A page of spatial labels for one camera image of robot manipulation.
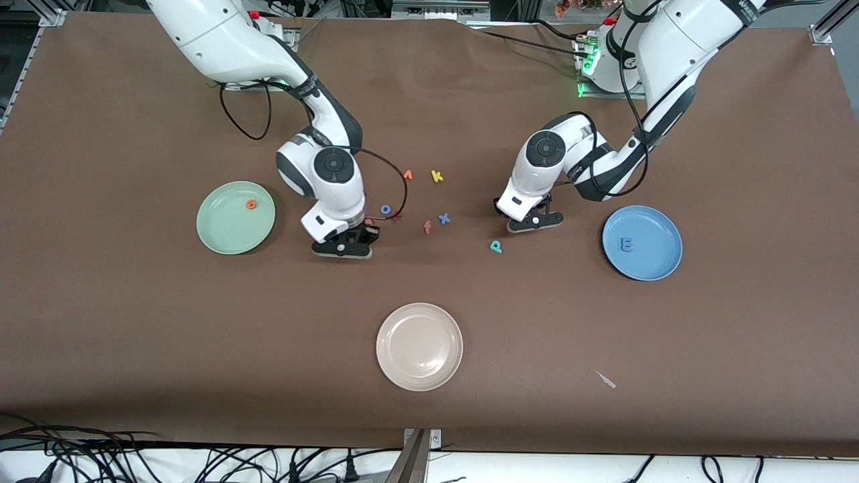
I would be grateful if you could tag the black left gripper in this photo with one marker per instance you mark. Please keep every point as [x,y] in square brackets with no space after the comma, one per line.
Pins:
[545,201]

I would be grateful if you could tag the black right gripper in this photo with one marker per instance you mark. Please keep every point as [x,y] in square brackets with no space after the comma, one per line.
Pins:
[368,231]

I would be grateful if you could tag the blue letter E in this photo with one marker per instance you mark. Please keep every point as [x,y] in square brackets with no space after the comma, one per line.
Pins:
[625,245]

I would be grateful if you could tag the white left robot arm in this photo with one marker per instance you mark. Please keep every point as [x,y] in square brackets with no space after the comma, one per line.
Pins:
[678,40]

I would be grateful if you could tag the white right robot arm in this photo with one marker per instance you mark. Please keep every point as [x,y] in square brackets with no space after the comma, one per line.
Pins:
[221,33]

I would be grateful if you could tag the beige plate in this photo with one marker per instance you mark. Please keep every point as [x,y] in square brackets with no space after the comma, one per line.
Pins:
[419,347]

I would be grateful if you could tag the green plate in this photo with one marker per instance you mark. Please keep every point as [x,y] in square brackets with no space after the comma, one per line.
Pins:
[228,228]

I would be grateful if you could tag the blue plate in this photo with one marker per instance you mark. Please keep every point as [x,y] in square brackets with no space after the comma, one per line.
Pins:
[654,261]

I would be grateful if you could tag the white paper scrap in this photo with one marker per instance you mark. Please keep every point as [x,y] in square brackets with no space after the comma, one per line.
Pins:
[606,380]

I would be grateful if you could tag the orange background object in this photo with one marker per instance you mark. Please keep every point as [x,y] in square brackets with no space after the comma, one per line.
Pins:
[564,8]

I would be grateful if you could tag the grey metal bar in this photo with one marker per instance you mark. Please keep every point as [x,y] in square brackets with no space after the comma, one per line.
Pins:
[409,466]

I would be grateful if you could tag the brown table cover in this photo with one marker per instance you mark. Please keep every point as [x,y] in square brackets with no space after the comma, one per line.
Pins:
[134,302]

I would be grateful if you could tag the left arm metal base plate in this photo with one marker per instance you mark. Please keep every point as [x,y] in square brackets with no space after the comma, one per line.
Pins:
[614,95]

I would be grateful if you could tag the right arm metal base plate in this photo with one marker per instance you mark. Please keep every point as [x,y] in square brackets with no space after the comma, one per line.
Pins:
[248,86]

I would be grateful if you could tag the metal frame beam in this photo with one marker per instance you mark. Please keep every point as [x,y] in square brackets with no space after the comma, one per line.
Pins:
[436,10]

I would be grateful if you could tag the metal table bracket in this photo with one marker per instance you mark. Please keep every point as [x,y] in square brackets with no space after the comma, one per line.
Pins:
[435,439]

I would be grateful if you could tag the aluminium frame rail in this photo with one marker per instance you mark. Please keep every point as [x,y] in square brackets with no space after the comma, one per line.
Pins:
[825,28]
[17,80]

